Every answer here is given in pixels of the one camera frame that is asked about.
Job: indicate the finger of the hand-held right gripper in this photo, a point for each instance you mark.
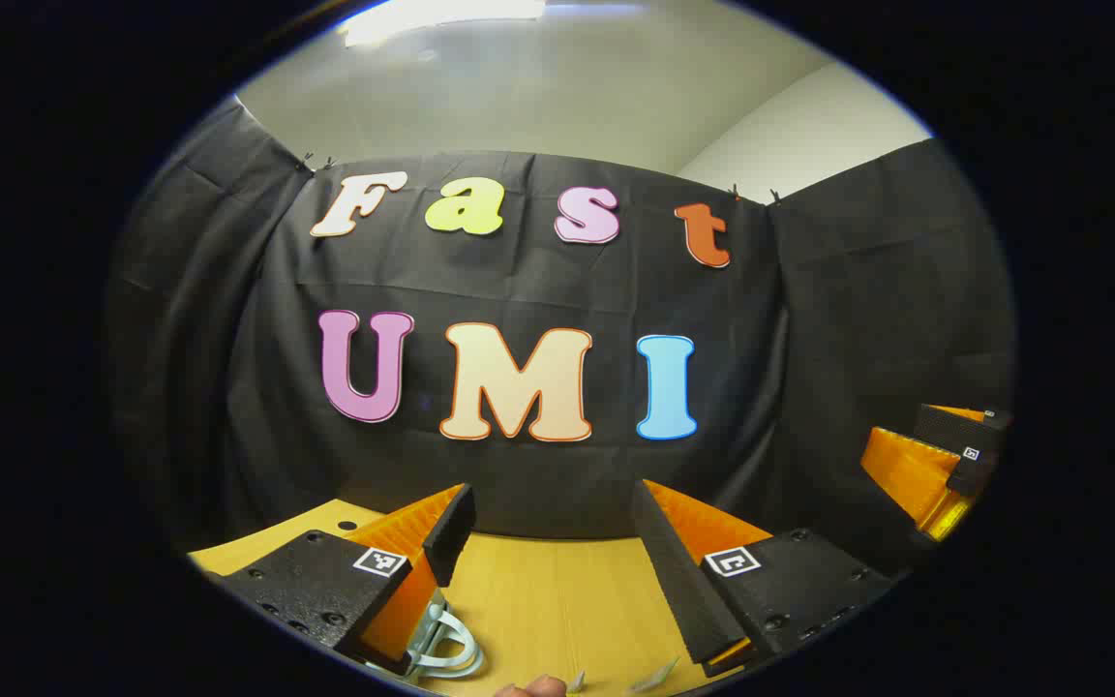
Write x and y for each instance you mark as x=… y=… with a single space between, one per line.
x=906 y=474

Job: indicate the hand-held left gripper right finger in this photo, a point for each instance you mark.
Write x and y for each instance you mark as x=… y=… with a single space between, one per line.
x=674 y=571

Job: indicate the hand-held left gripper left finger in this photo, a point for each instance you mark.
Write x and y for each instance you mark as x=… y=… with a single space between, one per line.
x=449 y=537

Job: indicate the light blue suitcase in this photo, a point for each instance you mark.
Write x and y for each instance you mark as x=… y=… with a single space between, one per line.
x=451 y=660

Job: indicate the small pale tube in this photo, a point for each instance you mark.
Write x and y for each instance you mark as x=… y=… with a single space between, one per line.
x=576 y=682

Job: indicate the pink rounded item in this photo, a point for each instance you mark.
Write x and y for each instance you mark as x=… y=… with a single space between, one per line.
x=533 y=688

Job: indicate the black backdrop cloth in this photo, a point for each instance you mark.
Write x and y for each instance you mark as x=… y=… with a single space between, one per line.
x=480 y=281

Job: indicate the ceiling light panel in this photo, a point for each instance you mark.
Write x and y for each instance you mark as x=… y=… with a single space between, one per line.
x=441 y=17

